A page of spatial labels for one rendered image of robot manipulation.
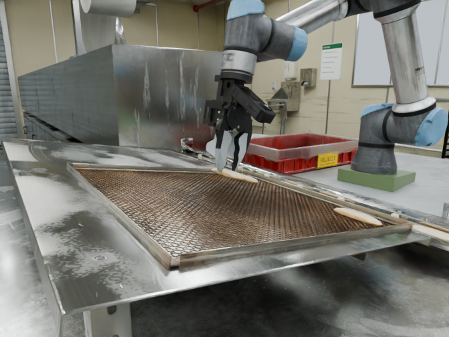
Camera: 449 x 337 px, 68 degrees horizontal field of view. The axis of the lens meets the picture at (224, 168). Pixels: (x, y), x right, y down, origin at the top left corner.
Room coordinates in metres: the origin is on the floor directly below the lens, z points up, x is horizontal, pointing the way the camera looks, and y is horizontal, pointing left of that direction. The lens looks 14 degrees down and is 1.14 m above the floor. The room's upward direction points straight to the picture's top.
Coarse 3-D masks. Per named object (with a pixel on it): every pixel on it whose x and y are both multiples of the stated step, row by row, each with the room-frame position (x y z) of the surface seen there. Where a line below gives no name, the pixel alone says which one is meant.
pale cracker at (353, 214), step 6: (336, 210) 0.63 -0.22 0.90; (342, 210) 0.62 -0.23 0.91; (348, 210) 0.61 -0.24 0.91; (348, 216) 0.60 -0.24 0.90; (354, 216) 0.59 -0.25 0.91; (360, 216) 0.58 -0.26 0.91; (366, 216) 0.58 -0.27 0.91; (366, 222) 0.57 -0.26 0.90; (372, 222) 0.56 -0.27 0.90; (378, 222) 0.57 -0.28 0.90
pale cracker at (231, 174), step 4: (212, 168) 0.73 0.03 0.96; (216, 168) 0.72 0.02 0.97; (224, 168) 0.73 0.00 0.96; (216, 172) 0.71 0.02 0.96; (224, 172) 0.70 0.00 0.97; (228, 172) 0.69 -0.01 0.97; (232, 172) 0.70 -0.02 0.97; (236, 172) 0.70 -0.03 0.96; (228, 176) 0.68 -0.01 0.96; (232, 176) 0.68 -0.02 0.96; (236, 176) 0.67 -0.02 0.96; (240, 176) 0.68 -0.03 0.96; (244, 176) 0.69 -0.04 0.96
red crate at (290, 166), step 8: (344, 152) 1.39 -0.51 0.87; (352, 152) 1.41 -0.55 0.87; (248, 160) 1.36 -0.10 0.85; (256, 160) 1.31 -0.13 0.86; (264, 160) 1.27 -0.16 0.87; (272, 160) 1.23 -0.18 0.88; (280, 160) 1.19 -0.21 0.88; (288, 160) 1.21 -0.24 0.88; (296, 160) 1.24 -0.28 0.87; (304, 160) 1.26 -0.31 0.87; (312, 160) 1.29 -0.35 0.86; (344, 160) 1.39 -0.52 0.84; (272, 168) 1.23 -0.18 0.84; (280, 168) 1.20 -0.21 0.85; (288, 168) 1.22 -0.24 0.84; (296, 168) 1.24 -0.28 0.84; (304, 168) 1.26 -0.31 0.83; (312, 168) 1.28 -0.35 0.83; (320, 168) 1.31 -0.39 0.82
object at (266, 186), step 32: (96, 192) 0.50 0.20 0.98; (128, 192) 0.56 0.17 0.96; (160, 192) 0.59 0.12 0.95; (192, 192) 0.63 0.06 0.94; (224, 192) 0.67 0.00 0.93; (256, 192) 0.72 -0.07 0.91; (288, 192) 0.79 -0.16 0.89; (128, 224) 0.38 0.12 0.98; (160, 224) 0.41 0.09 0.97; (224, 224) 0.45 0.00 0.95; (256, 224) 0.47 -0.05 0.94; (288, 224) 0.49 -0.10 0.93; (352, 224) 0.55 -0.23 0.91; (384, 224) 0.58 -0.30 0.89; (160, 256) 0.30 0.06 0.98; (192, 256) 0.30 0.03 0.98; (224, 256) 0.32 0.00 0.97
